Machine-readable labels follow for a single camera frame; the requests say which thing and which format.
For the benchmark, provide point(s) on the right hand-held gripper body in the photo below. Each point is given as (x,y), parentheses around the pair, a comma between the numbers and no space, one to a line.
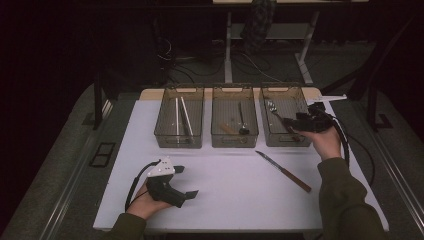
(315,121)

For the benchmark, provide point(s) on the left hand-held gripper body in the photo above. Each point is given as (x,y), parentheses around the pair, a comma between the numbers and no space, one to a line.
(163,191)

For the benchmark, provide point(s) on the transparent grey bin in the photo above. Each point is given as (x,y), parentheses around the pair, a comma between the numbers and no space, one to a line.
(166,126)
(230,110)
(290,100)

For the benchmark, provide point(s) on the metal chopstick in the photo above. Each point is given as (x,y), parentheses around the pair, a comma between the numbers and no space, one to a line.
(183,115)
(188,133)

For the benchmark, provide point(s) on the metal spoon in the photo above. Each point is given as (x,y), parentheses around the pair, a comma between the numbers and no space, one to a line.
(244,130)

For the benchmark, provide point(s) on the silver utensil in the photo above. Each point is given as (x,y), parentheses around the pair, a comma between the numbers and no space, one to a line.
(186,115)

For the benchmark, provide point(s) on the person's right hand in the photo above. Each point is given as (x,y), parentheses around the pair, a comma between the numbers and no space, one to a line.
(325,143)

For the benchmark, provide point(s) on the person's left hand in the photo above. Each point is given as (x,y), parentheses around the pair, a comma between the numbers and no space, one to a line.
(141,205)

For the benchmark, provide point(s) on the white table cover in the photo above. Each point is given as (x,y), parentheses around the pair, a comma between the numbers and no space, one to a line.
(233,200)

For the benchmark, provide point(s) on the black metal stand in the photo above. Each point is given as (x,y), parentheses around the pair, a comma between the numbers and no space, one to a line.
(97,106)
(371,106)

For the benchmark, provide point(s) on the white framed desk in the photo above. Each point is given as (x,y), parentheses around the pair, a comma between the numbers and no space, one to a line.
(228,50)

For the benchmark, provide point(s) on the dark patterned cloth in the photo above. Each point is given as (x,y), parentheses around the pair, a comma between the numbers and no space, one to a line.
(258,23)

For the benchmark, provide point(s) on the black floor frame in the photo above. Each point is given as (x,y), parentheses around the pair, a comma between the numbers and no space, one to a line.
(95,161)

